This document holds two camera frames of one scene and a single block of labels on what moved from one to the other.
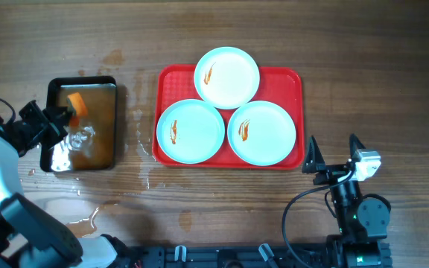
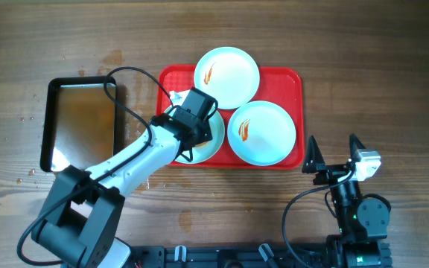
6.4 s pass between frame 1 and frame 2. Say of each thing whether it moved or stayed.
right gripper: stayed
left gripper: moved
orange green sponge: moved
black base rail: stayed
